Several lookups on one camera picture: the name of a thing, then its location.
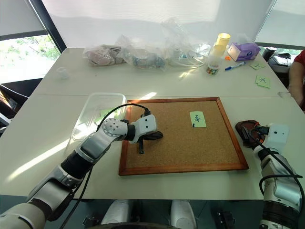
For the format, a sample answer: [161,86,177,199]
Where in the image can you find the purple tissue box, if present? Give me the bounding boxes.
[227,42,261,62]

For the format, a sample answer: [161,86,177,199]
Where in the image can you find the wooden framed cork board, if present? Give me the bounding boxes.
[118,96,250,177]

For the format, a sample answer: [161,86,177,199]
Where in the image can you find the dark rounded robot torso edge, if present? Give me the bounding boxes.
[87,221,177,229]

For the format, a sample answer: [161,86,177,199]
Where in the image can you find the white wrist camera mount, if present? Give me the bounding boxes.
[130,114,159,144]
[264,123,290,154]

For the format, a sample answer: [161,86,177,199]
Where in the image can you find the green note with cross mark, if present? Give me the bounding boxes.
[254,75,272,89]

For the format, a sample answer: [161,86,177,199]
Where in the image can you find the dark window frame post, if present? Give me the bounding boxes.
[24,0,68,53]

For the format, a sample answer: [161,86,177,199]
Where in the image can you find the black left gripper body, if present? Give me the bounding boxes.
[137,130,160,145]

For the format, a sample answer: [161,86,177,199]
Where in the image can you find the small green note stack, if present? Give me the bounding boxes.
[249,62,266,71]

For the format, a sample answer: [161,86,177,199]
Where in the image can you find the white rounded robot leg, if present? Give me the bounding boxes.
[170,199,197,229]
[101,199,134,225]

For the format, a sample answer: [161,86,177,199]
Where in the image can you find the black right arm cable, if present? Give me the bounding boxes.
[258,139,304,199]

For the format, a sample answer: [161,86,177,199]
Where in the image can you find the clear bag with blue items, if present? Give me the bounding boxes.
[123,47,167,70]

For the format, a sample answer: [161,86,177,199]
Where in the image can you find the blue and white marker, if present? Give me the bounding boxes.
[224,61,246,72]

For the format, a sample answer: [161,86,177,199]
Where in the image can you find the dark brown tray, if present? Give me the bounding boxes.
[235,120,263,149]

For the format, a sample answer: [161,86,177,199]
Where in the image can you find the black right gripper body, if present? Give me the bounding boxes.
[253,125,270,137]

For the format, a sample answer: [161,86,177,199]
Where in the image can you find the black chair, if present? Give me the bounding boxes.
[0,77,44,128]

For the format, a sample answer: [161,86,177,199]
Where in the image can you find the plain green sticky note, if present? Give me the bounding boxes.
[94,108,118,125]

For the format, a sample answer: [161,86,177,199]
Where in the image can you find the small white plastic cup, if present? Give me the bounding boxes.
[56,67,70,80]

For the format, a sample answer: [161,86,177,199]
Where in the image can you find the green note with black writing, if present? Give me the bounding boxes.
[189,110,207,128]

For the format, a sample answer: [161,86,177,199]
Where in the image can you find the black bag and bottle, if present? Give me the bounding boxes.
[261,46,292,80]

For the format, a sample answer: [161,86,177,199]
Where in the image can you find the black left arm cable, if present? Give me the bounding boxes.
[59,103,151,229]

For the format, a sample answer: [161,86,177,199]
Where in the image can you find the person in red shirt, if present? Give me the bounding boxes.
[287,48,305,111]

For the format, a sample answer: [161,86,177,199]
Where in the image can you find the clear bag with pink cloth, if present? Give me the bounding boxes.
[82,43,127,66]

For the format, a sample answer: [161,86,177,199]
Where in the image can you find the clear cup of pushpins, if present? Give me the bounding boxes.
[205,54,224,76]

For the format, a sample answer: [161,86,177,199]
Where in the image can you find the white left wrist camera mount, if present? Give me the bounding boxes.
[130,114,159,144]

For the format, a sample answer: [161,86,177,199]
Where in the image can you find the yellow paper cup stack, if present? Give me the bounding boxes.
[213,32,232,58]

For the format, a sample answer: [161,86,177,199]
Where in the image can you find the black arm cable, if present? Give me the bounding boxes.
[258,139,304,199]
[59,103,151,229]

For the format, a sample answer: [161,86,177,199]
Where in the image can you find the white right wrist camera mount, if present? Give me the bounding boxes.
[264,123,290,154]

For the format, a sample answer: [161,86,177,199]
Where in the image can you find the clear plastic box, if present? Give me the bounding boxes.
[65,92,127,156]

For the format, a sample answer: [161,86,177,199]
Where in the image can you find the large crumpled clear bag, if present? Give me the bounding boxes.
[161,18,213,68]

